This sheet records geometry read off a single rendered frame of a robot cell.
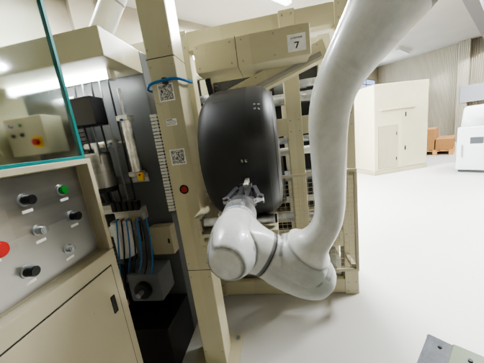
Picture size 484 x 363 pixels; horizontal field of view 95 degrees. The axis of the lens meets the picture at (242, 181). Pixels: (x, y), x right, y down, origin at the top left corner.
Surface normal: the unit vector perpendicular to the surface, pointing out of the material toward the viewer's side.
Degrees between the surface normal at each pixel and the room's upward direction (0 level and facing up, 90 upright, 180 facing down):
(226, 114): 55
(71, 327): 90
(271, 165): 95
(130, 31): 90
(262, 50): 90
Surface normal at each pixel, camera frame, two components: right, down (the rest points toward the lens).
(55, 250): 0.98, -0.10
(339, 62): -0.58, 0.29
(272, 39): -0.13, 0.22
